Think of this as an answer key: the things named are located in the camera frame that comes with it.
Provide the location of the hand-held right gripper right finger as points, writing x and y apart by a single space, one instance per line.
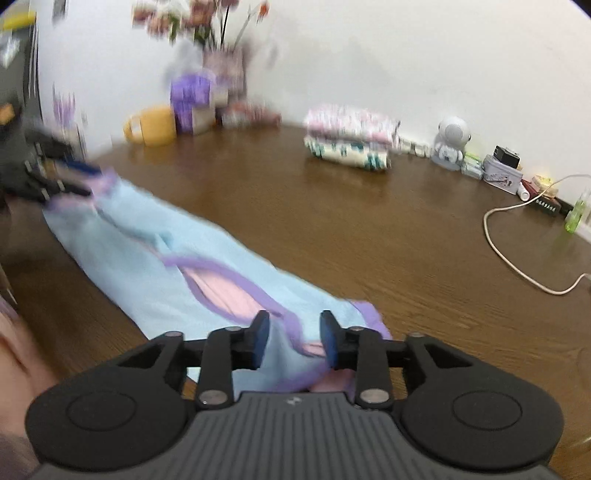
328 339

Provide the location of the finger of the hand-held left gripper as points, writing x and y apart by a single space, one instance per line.
69 161
64 188

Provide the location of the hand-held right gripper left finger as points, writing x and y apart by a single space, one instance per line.
262 337

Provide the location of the pink and blue mesh garment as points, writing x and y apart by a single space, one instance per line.
161 277

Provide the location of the purple lavender bunch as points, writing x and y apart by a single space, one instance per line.
64 107

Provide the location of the dark cabinet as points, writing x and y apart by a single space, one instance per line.
21 69

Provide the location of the yellow mug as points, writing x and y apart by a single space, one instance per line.
154 125

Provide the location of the purple tissue pack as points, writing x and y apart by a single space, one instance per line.
191 120
189 90

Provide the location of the purple mottled vase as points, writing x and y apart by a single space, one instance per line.
226 74

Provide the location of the person's clothed body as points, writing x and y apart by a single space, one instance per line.
18 369

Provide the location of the clear plastic snack bag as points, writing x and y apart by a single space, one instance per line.
251 115

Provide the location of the dried rose bouquet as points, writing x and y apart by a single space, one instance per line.
203 16

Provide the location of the green and white small box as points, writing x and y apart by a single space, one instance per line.
472 167

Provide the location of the white robot-shaped speaker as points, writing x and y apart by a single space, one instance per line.
450 138

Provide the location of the grey metal tin box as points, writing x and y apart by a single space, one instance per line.
503 177

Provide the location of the white small tube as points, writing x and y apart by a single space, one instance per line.
523 191

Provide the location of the black charger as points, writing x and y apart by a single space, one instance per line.
507 157

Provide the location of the black long box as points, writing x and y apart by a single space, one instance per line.
549 205

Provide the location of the red box with yellow item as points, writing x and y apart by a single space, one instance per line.
542 182

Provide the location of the green spray bottle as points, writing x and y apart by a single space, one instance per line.
576 214

